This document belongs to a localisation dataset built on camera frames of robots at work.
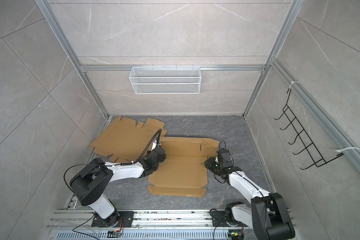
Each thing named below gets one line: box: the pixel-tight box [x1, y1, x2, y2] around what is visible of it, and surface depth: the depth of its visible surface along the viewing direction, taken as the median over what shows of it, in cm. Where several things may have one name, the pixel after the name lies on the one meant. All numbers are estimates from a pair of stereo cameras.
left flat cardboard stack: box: [89, 116, 167, 163], surface depth 113 cm
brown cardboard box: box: [147, 137, 219, 198], surface depth 88 cm
